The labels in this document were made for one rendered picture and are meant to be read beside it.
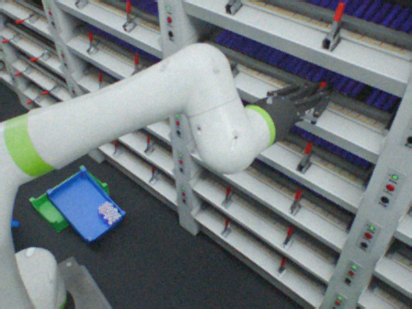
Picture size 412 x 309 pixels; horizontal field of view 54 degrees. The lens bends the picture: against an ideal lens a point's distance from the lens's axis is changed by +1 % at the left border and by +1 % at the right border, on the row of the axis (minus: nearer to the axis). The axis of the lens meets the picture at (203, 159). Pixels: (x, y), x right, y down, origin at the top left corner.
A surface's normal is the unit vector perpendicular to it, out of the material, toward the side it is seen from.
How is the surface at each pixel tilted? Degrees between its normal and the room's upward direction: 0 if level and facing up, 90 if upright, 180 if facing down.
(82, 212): 22
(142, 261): 0
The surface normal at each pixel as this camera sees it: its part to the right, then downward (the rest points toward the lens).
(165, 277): -0.02, -0.71
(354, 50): -0.24, -0.50
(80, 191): 0.26, -0.49
